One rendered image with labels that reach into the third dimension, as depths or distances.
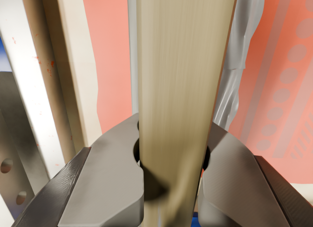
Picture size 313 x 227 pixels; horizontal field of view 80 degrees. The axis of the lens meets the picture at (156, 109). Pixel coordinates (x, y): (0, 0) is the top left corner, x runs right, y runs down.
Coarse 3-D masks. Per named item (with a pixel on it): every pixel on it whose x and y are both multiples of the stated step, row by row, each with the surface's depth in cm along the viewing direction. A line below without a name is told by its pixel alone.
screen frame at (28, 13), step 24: (0, 0) 19; (24, 0) 20; (0, 24) 20; (24, 24) 20; (24, 48) 22; (48, 48) 24; (24, 72) 23; (48, 72) 24; (24, 96) 24; (48, 96) 24; (48, 120) 26; (48, 144) 28; (72, 144) 32; (48, 168) 30
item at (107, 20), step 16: (96, 0) 22; (112, 0) 22; (272, 0) 21; (96, 16) 23; (112, 16) 23; (96, 32) 24; (112, 32) 24; (128, 32) 24; (256, 32) 23; (96, 48) 25; (112, 48) 25; (128, 48) 25; (256, 48) 24; (256, 64) 25
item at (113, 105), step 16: (96, 64) 26; (112, 64) 26; (128, 64) 25; (112, 80) 27; (128, 80) 27; (112, 96) 28; (128, 96) 28; (240, 96) 27; (112, 112) 29; (128, 112) 29; (240, 112) 28; (272, 160) 32; (288, 160) 32; (304, 160) 32; (288, 176) 34; (304, 176) 34
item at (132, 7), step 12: (132, 0) 11; (132, 12) 11; (132, 24) 11; (132, 36) 12; (132, 48) 12; (132, 60) 12; (132, 72) 13; (132, 84) 13; (132, 96) 14; (132, 108) 14
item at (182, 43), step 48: (144, 0) 5; (192, 0) 5; (144, 48) 6; (192, 48) 6; (144, 96) 7; (192, 96) 6; (144, 144) 8; (192, 144) 8; (144, 192) 9; (192, 192) 9
